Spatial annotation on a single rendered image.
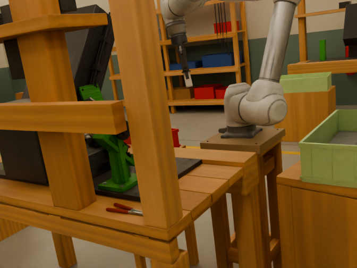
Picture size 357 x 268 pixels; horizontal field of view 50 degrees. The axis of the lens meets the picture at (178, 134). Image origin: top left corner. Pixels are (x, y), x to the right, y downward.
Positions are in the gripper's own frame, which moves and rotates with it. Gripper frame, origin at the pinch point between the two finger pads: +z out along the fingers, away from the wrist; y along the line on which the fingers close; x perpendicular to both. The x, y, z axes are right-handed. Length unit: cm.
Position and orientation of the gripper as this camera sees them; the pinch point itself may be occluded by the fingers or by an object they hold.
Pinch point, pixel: (187, 79)
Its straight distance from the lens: 177.5
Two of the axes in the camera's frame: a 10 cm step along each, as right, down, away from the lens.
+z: 2.2, 9.7, 0.7
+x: -9.7, 2.1, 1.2
